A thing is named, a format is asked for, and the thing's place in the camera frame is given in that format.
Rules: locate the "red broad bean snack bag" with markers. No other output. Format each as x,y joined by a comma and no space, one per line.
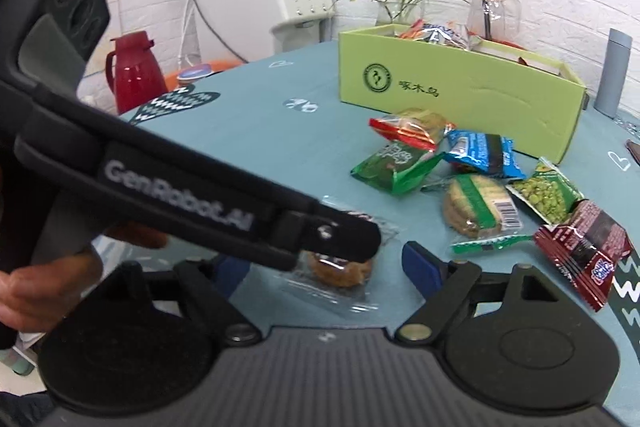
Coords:
451,34

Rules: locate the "grey blue thermos bottle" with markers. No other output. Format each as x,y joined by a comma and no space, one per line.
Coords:
614,72

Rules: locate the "green pea snack packet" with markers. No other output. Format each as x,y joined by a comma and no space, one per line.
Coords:
548,192

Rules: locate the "dark red snack packet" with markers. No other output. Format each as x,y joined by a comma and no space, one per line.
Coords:
586,248

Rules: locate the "green cardboard box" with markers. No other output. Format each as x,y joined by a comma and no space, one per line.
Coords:
493,88

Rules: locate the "red orange cracker packet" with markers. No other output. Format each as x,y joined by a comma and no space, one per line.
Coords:
418,128

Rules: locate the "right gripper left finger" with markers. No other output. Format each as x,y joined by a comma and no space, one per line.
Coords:
141,340

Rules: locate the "red thermos jug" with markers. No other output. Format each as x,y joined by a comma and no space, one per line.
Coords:
132,71

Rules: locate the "green striped biscuit packet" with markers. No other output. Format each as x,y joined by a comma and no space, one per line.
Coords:
481,214

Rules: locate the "clear cookie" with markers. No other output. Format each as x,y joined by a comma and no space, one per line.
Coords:
334,284

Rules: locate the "person's left hand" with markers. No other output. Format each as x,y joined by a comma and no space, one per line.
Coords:
35,299

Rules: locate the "green plum candy packet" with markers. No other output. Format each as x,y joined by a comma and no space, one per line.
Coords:
397,168

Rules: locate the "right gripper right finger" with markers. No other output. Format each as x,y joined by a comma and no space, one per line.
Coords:
514,341

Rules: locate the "black straw in pitcher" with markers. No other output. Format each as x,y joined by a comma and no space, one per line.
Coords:
487,23

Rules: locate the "white water dispenser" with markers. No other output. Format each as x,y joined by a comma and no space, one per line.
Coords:
251,30

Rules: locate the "blue snack packet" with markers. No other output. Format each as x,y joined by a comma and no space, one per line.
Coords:
488,154

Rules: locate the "smartphone on table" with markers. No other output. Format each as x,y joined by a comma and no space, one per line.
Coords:
634,150

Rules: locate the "glass pitcher with label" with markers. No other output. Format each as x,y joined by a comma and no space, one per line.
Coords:
505,18

